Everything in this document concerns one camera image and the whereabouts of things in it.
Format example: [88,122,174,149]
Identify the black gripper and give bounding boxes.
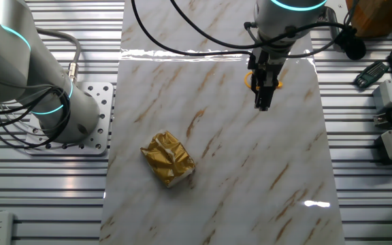
[248,46,287,112]

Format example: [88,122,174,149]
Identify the orange bubble ring wand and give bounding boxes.
[244,70,284,91]

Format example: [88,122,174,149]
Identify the marble pattern mat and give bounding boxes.
[99,0,346,245]

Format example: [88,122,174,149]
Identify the gold foil packet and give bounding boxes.
[140,130,196,189]

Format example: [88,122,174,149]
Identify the light grey box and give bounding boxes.
[372,78,392,116]

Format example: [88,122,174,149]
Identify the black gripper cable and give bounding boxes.
[131,0,357,59]

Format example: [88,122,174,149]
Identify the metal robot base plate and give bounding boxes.
[24,81,114,157]

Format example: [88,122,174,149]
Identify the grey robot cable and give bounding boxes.
[35,27,82,84]

